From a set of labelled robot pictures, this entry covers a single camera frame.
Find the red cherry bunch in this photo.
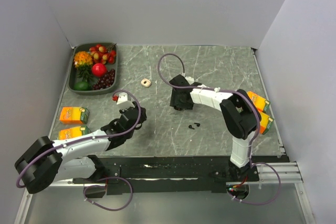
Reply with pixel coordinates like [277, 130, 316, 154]
[89, 44, 117, 65]

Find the aluminium frame rail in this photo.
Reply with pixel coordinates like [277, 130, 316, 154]
[257, 162, 303, 184]

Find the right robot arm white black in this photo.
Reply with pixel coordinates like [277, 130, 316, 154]
[169, 74, 261, 181]

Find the green avocado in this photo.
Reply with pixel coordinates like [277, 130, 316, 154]
[73, 81, 91, 91]

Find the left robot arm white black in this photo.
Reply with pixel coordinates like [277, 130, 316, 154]
[14, 105, 147, 194]

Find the orange juice box upper left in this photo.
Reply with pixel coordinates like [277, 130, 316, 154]
[59, 106, 90, 124]

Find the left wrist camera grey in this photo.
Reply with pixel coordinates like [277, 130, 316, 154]
[112, 92, 134, 110]

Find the dark grey fruit tray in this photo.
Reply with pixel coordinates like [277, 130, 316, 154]
[67, 42, 118, 95]

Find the orange juice box upper right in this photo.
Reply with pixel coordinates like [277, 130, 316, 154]
[247, 91, 270, 113]

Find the orange flower fruit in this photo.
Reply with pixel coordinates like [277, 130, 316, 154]
[73, 51, 93, 69]

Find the beige earbud charging case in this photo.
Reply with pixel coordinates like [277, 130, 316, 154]
[141, 78, 152, 88]

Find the orange juice box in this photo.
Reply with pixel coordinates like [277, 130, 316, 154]
[247, 91, 270, 113]
[58, 125, 91, 140]
[59, 106, 90, 124]
[258, 111, 274, 135]

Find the orange juice box lower right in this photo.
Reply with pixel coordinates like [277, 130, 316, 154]
[258, 111, 274, 135]

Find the red apple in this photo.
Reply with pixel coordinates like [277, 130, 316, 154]
[91, 63, 108, 78]

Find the dark grape bunch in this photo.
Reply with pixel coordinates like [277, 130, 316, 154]
[92, 69, 116, 90]

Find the orange juice box lower left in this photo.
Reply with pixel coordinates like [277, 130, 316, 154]
[58, 125, 91, 140]

